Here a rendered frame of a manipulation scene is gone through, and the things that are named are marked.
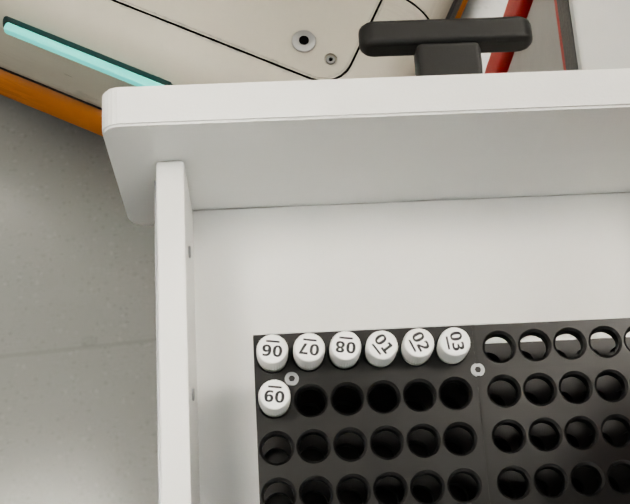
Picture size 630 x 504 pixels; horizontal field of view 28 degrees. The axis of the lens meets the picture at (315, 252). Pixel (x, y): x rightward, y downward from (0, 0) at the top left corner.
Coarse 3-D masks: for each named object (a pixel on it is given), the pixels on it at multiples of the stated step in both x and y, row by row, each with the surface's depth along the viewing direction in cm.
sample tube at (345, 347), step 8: (336, 336) 49; (344, 336) 49; (352, 336) 49; (336, 344) 48; (344, 344) 48; (352, 344) 48; (360, 344) 48; (336, 352) 48; (344, 352) 48; (352, 352) 48; (360, 352) 49; (336, 360) 49; (344, 360) 48; (352, 360) 48; (344, 368) 50
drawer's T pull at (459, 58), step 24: (384, 24) 53; (408, 24) 53; (432, 24) 53; (456, 24) 53; (480, 24) 53; (504, 24) 54; (528, 24) 54; (360, 48) 54; (384, 48) 53; (408, 48) 54; (432, 48) 53; (456, 48) 53; (480, 48) 54; (504, 48) 54; (432, 72) 53; (456, 72) 53; (480, 72) 53
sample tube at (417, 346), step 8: (416, 328) 49; (408, 336) 49; (416, 336) 49; (424, 336) 49; (432, 336) 49; (408, 344) 49; (416, 344) 49; (424, 344) 49; (432, 344) 49; (408, 352) 48; (416, 352) 48; (424, 352) 48; (408, 360) 49; (416, 360) 49; (424, 360) 49
